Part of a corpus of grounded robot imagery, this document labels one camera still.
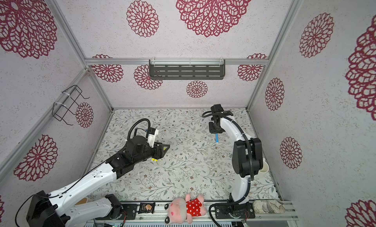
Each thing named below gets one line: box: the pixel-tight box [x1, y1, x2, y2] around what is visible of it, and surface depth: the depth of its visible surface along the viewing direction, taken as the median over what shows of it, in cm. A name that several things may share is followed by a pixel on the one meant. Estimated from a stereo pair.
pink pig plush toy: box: [164, 193, 208, 225], surface depth 70 cm
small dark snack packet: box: [138, 202, 156, 215], surface depth 76 cm
